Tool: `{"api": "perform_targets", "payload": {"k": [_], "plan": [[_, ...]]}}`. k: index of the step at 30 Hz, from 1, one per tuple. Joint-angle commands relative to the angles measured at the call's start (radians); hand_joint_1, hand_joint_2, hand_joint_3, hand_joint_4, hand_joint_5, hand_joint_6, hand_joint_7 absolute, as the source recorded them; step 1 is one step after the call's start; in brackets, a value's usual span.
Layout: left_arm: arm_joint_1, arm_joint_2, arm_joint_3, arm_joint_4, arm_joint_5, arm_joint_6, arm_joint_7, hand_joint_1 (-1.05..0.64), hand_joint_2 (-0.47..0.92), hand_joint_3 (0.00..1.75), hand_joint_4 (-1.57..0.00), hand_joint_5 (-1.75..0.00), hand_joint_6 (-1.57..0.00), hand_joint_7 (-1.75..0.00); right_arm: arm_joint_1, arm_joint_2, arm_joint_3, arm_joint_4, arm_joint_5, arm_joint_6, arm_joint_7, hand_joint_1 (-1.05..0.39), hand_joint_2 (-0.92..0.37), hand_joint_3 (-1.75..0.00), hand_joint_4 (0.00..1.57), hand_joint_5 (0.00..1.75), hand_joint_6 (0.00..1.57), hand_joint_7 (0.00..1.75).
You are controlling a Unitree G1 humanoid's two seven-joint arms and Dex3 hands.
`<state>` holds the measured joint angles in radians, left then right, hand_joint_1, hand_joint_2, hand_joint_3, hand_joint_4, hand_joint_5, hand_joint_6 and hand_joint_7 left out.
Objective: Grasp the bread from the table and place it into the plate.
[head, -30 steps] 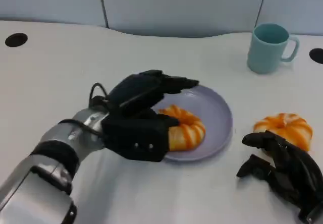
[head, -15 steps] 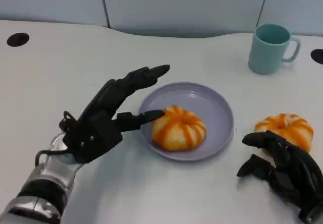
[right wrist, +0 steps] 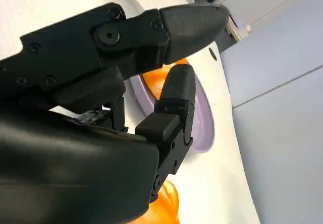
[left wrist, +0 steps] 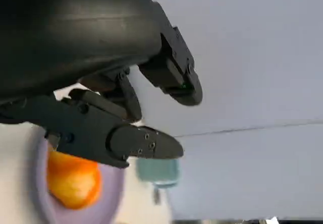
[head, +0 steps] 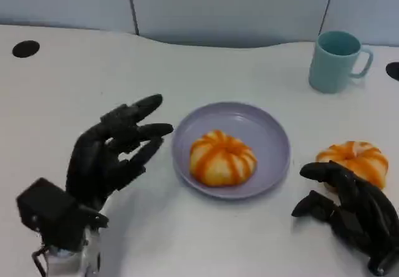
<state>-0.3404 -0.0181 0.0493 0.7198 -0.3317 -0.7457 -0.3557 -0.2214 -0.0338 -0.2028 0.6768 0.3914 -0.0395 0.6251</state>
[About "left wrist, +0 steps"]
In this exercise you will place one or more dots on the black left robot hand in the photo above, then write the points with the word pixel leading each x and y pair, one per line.
pixel 75 45

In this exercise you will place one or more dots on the orange white toy bread roll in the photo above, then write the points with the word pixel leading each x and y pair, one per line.
pixel 73 181

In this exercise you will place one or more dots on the lilac plate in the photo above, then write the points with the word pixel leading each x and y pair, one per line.
pixel 112 183

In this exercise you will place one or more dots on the pale green mug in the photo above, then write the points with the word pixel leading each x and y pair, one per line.
pixel 157 171

